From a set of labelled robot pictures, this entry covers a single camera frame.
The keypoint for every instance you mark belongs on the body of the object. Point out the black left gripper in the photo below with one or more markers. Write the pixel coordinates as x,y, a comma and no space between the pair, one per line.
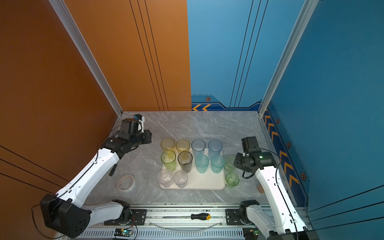
148,137

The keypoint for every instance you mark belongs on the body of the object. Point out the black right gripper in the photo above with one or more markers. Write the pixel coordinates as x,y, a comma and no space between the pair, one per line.
237,162

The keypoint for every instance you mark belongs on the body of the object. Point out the pale green glass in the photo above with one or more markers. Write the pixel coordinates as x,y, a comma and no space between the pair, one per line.
229,164

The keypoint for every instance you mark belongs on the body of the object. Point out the green short glass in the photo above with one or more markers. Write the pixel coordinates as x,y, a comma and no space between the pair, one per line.
232,180

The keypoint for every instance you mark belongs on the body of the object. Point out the teal glass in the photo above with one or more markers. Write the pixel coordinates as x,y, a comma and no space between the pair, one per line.
217,163
202,163

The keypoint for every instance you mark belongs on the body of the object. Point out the yellow ribbed glass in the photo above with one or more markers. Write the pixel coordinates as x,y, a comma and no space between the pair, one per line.
168,144

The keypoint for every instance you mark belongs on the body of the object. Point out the blue tall glass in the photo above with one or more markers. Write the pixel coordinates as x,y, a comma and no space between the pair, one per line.
215,148

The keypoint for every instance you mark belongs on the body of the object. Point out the clear glass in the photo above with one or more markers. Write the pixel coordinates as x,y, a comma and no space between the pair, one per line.
165,178
181,178

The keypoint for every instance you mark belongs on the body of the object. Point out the yellow tall glass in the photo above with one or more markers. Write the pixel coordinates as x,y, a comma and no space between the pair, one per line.
182,145

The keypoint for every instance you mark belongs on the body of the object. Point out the light blue glass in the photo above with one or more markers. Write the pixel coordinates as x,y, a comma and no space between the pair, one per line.
198,147

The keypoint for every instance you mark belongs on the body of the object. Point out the grey smoked glass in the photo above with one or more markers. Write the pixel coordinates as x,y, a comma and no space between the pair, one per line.
185,160

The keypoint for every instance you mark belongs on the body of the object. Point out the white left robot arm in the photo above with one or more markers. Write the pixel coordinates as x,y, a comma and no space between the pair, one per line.
66,211

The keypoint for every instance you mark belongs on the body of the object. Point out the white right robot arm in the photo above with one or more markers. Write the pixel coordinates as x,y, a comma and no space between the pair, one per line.
286,223

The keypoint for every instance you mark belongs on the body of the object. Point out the cream rectangular tray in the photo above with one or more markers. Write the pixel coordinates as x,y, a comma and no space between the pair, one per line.
205,181

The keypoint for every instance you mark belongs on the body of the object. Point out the brown bottle black cap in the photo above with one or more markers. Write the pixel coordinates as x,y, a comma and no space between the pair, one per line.
260,189

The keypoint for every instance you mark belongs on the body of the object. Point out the black marker pen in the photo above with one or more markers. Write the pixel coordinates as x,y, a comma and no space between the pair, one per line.
113,169

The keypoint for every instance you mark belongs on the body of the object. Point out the tape roll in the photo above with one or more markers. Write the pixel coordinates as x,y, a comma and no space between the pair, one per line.
126,183

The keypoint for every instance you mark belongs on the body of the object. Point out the right green circuit board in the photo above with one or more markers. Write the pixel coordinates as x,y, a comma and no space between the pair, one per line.
253,234

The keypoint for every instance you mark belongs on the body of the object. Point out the green circuit board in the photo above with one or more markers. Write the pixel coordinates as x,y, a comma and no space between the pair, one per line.
253,234
124,233

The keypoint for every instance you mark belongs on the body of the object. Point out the black yellow screwdriver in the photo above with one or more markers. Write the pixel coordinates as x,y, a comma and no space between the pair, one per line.
201,216

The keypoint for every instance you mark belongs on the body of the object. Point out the left green circuit board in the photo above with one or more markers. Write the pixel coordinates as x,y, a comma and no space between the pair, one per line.
124,233

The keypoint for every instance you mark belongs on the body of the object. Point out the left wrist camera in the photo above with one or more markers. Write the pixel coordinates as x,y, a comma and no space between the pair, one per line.
141,121

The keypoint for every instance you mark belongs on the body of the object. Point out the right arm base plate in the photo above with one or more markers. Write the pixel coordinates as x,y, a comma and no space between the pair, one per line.
250,216

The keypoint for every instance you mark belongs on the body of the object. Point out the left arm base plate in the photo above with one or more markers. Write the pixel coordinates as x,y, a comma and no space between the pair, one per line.
137,217

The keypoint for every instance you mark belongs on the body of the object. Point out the aluminium front rail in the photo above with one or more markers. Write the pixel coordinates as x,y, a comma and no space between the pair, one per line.
188,222

